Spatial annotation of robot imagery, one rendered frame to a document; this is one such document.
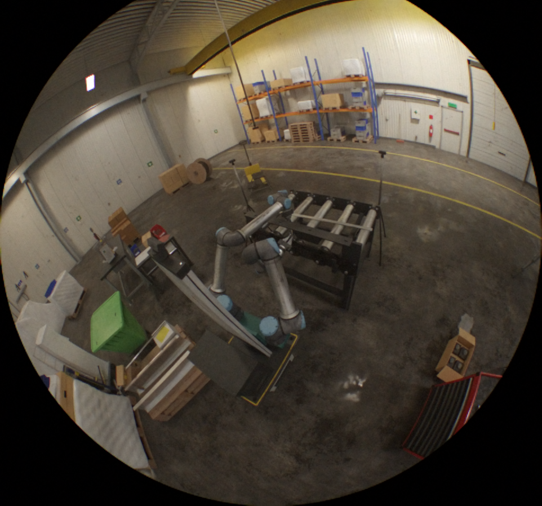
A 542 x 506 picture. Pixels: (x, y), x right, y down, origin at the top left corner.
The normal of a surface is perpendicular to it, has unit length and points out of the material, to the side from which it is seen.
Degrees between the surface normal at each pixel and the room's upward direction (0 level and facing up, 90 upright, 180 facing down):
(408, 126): 90
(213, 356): 0
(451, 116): 90
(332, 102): 90
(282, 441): 0
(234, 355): 0
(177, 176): 90
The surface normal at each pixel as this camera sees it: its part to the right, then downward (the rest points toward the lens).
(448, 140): -0.60, 0.62
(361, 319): -0.24, -0.74
